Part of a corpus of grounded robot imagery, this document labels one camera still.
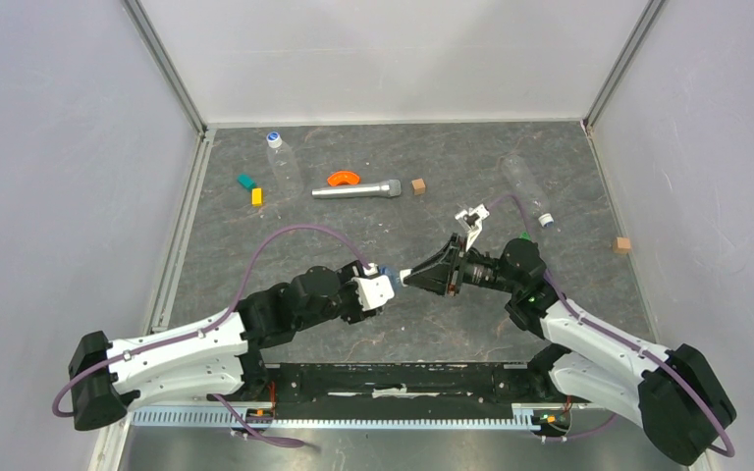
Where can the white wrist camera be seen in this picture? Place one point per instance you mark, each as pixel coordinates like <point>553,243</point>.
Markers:
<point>471,220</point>
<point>374,293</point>

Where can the clear bottle lying right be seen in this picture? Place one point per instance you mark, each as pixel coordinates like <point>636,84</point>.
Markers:
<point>528,191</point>

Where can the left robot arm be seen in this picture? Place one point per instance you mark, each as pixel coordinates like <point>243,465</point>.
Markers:
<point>220,354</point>

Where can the brown wooden cube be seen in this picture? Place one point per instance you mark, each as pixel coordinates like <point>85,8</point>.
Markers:
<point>418,186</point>

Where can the teal rectangular block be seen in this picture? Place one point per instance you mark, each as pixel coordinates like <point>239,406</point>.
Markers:
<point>246,182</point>

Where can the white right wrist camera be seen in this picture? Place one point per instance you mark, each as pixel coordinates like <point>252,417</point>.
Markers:
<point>471,220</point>

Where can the clear bottle with blue-white cap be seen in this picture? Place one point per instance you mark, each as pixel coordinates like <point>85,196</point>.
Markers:
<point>284,164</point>

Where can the silver microphone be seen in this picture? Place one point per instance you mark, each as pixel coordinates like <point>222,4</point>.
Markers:
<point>385,189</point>

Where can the orange curved pipe piece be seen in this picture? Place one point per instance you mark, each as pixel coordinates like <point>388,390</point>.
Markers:
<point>343,178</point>

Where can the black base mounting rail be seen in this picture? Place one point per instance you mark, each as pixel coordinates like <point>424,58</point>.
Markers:
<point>402,391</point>

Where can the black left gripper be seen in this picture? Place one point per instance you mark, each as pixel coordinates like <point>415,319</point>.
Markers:
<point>355,269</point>

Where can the blue labelled Pocari bottle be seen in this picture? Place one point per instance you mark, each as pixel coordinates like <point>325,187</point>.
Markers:
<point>396,276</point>

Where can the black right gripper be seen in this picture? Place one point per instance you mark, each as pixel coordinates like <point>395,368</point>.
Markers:
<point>442,273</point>

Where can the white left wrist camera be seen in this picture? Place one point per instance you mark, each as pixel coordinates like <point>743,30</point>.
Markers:
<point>374,293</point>

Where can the yellow rectangular block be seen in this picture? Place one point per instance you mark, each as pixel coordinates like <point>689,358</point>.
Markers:
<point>257,197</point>

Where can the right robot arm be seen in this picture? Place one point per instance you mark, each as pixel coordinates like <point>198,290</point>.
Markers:
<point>672,394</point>

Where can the brown cube near right wall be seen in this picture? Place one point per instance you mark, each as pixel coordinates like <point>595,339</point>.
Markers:
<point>622,245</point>

